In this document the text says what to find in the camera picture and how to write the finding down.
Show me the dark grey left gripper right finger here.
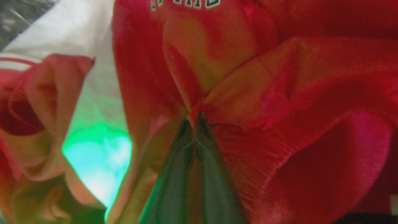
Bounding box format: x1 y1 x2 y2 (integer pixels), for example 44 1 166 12
195 112 248 224

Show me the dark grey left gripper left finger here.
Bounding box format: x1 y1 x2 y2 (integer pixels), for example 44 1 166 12
138 118 195 224

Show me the red garment with white lettering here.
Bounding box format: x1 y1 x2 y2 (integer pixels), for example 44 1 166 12
0 0 398 224

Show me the washing machine drum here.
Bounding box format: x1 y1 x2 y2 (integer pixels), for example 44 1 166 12
0 0 58 50

